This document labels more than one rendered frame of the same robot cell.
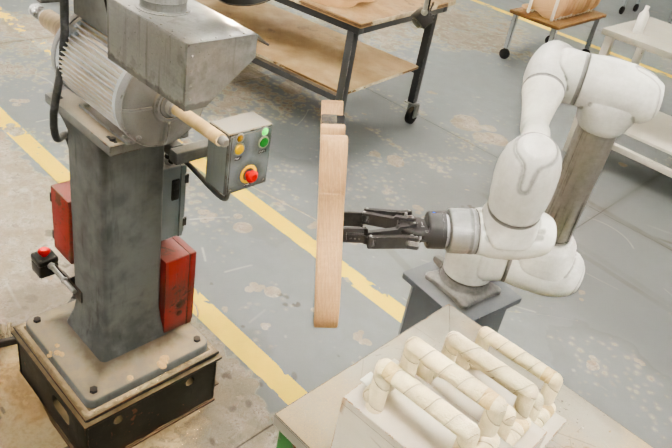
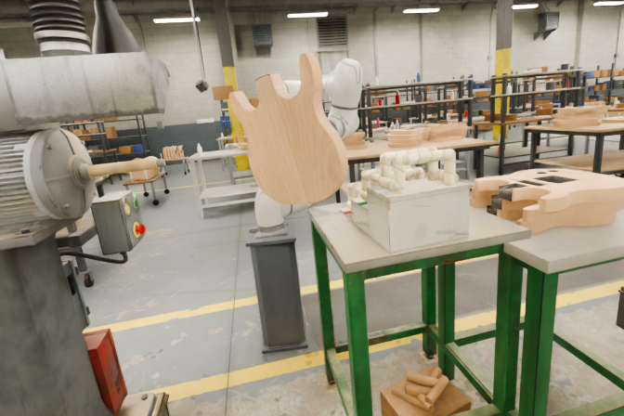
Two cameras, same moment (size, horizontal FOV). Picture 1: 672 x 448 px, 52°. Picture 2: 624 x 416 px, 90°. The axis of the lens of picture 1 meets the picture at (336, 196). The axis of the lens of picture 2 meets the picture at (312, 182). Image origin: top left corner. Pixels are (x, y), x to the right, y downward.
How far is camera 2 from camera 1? 1.06 m
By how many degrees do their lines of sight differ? 49
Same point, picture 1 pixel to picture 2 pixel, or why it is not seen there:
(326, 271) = (336, 139)
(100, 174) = (13, 284)
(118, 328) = not seen: outside the picture
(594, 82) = (292, 88)
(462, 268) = (274, 216)
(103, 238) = (39, 352)
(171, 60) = (127, 76)
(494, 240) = (349, 121)
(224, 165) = (122, 226)
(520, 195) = (357, 84)
